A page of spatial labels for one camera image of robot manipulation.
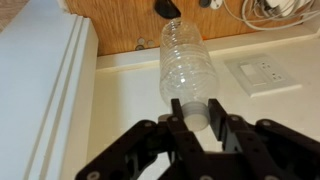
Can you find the small dark round object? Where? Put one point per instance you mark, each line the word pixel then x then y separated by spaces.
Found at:
pixel 204 2

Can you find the white door frame moulding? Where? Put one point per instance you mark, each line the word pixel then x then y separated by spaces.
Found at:
pixel 40 83

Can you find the small black object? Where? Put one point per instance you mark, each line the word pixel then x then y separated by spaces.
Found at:
pixel 166 9

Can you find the small round coin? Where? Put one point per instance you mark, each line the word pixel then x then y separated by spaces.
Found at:
pixel 139 47
pixel 141 41
pixel 151 43

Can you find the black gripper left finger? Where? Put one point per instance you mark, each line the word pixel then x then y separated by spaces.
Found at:
pixel 181 146

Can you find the white wall outlet plate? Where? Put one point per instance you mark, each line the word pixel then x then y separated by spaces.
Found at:
pixel 263 75

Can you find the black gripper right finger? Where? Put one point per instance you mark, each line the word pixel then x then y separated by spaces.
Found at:
pixel 253 150

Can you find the clear plastic bottle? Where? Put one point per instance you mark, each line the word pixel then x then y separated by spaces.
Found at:
pixel 186 66

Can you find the white power adapter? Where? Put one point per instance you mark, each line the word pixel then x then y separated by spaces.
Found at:
pixel 283 6

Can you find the white baseboard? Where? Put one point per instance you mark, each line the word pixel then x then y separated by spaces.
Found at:
pixel 133 60

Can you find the small white round object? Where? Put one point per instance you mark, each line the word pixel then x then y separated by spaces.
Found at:
pixel 216 3

